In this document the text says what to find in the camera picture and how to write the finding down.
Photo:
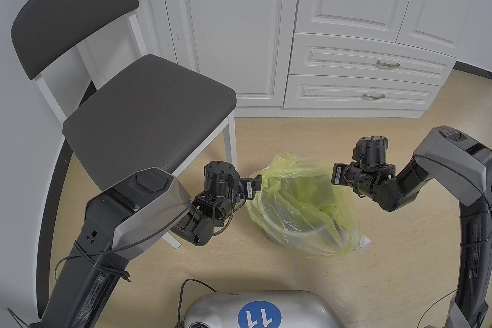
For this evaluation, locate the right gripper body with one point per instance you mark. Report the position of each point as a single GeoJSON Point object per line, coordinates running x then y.
{"type": "Point", "coordinates": [348, 174]}

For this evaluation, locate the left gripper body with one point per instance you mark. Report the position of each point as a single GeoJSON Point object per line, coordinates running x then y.
{"type": "Point", "coordinates": [253, 188]}

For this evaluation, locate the yellow plastic bag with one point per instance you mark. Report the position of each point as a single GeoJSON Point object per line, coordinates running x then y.
{"type": "Point", "coordinates": [307, 203]}

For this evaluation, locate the white printed wrapper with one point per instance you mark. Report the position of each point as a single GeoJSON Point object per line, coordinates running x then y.
{"type": "Point", "coordinates": [365, 241]}

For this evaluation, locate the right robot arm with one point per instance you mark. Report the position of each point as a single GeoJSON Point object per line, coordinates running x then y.
{"type": "Point", "coordinates": [453, 165]}

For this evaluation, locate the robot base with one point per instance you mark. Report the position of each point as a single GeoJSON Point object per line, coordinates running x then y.
{"type": "Point", "coordinates": [230, 311]}

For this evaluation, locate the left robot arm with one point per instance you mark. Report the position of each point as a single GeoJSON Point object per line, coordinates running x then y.
{"type": "Point", "coordinates": [146, 211]}

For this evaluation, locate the white trash bin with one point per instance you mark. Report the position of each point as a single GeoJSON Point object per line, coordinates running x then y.
{"type": "Point", "coordinates": [275, 238]}

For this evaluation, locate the dark grey white-framed chair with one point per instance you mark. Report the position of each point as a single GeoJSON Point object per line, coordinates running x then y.
{"type": "Point", "coordinates": [153, 107]}

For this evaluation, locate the white wardrobe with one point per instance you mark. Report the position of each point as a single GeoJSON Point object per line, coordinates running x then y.
{"type": "Point", "coordinates": [230, 11]}

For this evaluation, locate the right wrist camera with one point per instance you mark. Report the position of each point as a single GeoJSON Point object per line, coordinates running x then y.
{"type": "Point", "coordinates": [356, 152]}

